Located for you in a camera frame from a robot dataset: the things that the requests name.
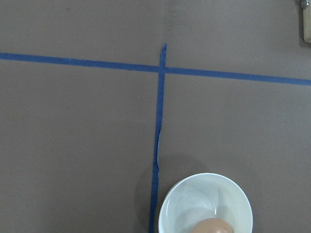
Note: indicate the brown egg from bowl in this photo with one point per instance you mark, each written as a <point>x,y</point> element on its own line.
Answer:
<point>212,225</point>

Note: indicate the white ceramic bowl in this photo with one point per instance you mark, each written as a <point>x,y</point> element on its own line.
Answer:
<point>203,196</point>

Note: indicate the bamboo cutting board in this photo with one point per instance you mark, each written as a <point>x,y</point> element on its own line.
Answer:
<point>304,16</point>

